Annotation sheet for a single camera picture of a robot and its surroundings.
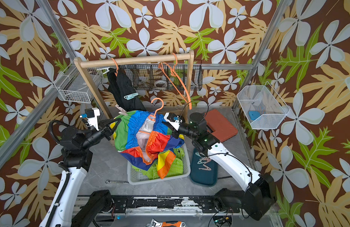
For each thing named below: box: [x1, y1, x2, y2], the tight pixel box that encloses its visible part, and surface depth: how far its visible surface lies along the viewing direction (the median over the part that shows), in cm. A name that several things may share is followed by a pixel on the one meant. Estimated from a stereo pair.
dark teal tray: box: [189, 148, 219, 187], surface depth 88 cm
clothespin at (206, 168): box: [198, 164, 212, 171], surface depth 88 cm
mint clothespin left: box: [123, 92, 139, 101], surface depth 65 cm
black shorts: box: [106, 66, 147, 112], surface depth 69 cm
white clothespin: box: [114, 104, 129, 116], surface depth 62 cm
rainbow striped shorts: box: [113, 110, 185, 180], surface depth 69 cm
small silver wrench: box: [105, 179, 130, 184], surface depth 84 cm
